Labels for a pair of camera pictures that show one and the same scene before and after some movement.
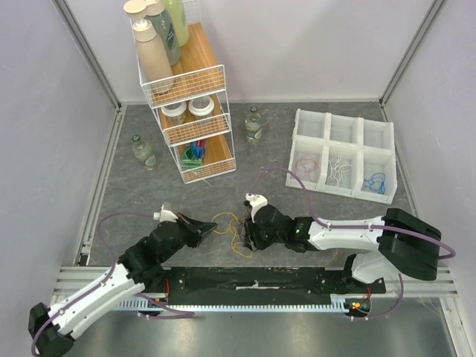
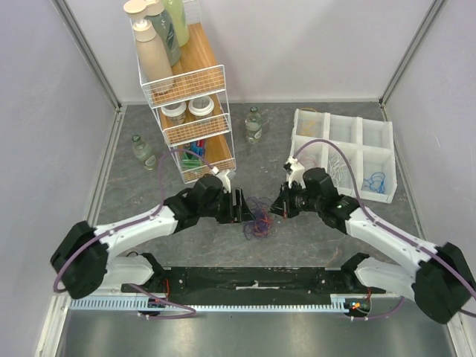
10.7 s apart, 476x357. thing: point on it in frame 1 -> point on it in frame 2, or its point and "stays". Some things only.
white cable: [337, 171] stays
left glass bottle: [142, 151] stays
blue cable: [378, 182] stays
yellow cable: [221, 233] -> [311, 123]
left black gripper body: [187, 233] -> [233, 214]
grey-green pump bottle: [155, 11] stays
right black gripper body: [252, 230] -> [287, 202]
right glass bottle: [253, 129] stays
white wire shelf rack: [192, 114] stays
